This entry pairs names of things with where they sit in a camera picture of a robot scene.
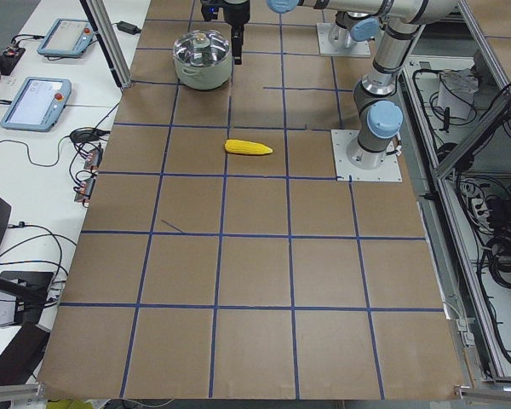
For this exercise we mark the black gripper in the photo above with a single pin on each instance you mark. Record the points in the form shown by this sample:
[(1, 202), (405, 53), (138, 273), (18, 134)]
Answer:
[(236, 14)]

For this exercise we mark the yellow corn cob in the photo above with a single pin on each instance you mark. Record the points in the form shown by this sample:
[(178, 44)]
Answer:
[(250, 148)]

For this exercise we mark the pale green cooking pot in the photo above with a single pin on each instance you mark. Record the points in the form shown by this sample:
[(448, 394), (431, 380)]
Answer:
[(204, 78)]

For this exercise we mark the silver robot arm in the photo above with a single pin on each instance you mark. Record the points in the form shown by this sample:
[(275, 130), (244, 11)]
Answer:
[(380, 118), (357, 21)]

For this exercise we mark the blue teach pendant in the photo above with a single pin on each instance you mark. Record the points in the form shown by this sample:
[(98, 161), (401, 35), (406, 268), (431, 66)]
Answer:
[(66, 38), (37, 105)]

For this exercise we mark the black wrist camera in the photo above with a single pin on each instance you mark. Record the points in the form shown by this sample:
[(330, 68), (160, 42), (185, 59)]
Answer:
[(209, 10)]

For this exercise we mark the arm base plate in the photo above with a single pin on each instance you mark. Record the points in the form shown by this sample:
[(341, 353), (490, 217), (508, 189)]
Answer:
[(344, 40), (352, 163)]

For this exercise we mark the aluminium frame post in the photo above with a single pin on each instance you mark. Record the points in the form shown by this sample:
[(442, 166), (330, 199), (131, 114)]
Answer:
[(96, 13)]

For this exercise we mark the glass pot lid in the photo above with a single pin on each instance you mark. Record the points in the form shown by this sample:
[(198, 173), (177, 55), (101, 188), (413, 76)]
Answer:
[(201, 48)]

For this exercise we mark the black power adapter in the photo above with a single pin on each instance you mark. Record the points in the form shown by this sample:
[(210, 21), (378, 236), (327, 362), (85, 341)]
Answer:
[(129, 28)]

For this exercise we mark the near blue teach pendant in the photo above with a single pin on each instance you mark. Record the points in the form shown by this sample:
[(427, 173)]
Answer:
[(37, 105)]

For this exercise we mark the small circuit boards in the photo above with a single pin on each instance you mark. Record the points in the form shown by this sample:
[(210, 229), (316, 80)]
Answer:
[(84, 179)]

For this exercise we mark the far blue teach pendant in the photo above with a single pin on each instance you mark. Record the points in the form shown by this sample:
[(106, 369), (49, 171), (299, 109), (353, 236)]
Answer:
[(66, 38)]

